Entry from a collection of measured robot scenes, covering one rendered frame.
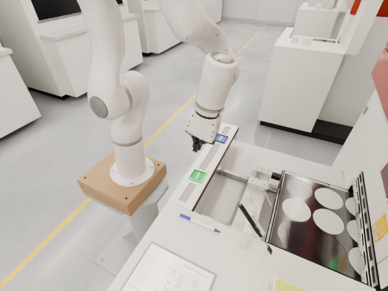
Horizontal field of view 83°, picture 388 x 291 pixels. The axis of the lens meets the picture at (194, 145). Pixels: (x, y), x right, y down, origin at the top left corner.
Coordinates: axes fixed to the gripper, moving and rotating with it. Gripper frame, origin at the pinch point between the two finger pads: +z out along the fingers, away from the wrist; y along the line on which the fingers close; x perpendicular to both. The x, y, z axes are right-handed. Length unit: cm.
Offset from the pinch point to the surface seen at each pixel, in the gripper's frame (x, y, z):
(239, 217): 5.2, -24.5, 18.9
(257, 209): -1.3, -29.3, 17.9
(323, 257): 8, -51, 11
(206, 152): -14.2, -1.2, 15.7
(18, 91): -68, 238, 117
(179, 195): 11.2, -1.5, 15.6
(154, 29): -353, 244, 110
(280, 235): 6.7, -38.3, 14.0
